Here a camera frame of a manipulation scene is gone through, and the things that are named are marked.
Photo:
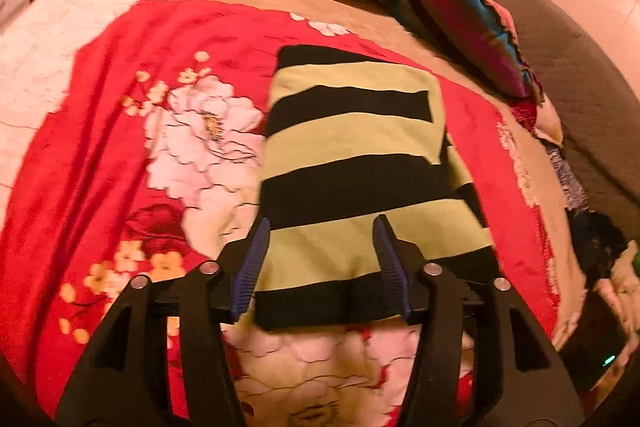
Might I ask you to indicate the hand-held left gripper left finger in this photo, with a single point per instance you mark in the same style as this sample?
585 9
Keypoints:
252 264

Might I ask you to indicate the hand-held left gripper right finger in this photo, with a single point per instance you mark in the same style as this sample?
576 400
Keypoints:
390 267

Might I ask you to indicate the black and green striped garment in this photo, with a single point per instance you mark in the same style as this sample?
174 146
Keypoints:
350 132

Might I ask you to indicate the person's right hand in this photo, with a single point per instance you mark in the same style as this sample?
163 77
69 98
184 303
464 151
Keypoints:
622 292

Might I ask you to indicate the patterned cloth heap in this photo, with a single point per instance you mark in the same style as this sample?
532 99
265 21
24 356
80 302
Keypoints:
560 157

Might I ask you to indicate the red floral blanket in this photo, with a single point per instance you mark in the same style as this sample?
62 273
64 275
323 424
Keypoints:
100 132

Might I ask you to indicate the blue and magenta cushion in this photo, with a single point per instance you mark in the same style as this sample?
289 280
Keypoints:
475 27

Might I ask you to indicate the bed with beige sheet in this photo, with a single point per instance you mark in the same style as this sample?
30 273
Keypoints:
310 2

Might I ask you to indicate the grey quilted headboard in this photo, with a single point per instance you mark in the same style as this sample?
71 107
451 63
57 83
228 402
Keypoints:
575 72

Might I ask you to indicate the white fluffy blanket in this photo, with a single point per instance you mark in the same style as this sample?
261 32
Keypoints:
75 7

